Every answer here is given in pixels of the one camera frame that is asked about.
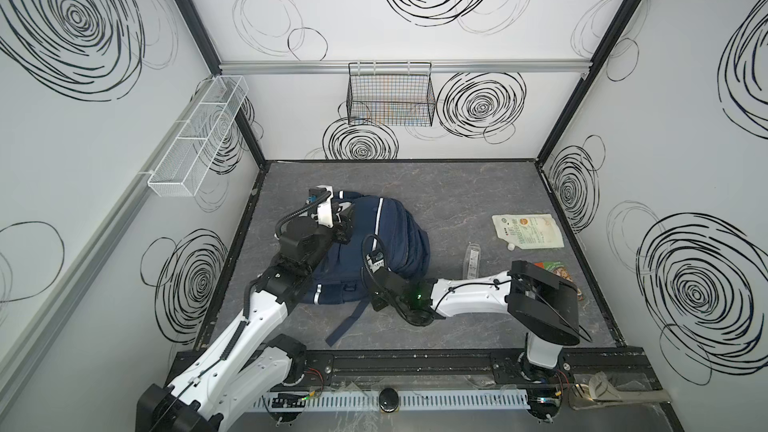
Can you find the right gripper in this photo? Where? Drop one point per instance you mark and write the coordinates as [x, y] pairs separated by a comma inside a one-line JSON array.
[[377, 274]]

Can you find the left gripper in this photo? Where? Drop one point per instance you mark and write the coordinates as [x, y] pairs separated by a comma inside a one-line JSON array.
[[343, 223]]

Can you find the navy blue student backpack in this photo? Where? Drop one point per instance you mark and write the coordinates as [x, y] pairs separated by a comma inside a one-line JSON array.
[[379, 224]]

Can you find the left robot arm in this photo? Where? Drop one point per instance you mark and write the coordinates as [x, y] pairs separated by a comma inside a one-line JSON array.
[[245, 362]]

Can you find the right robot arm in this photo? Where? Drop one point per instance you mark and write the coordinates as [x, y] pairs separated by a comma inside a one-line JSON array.
[[546, 304]]

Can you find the clear plastic stationery case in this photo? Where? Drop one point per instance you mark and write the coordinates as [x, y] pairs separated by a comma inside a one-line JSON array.
[[471, 264]]

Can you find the black round knob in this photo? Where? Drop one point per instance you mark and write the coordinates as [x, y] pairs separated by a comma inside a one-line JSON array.
[[389, 400]]

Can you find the white refill pouch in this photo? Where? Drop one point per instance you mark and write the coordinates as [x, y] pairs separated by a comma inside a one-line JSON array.
[[528, 232]]

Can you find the green snack packet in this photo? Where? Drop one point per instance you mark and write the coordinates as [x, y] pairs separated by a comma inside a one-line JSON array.
[[559, 269]]

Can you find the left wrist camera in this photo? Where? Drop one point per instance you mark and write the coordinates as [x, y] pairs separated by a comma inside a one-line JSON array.
[[321, 198]]

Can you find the white slotted cable duct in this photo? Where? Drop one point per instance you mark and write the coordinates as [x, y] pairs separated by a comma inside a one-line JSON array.
[[410, 401]]

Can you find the black wire basket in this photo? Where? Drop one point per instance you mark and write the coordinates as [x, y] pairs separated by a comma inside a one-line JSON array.
[[391, 93]]

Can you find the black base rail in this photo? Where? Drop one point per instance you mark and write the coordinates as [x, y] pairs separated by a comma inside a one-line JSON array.
[[623, 365]]

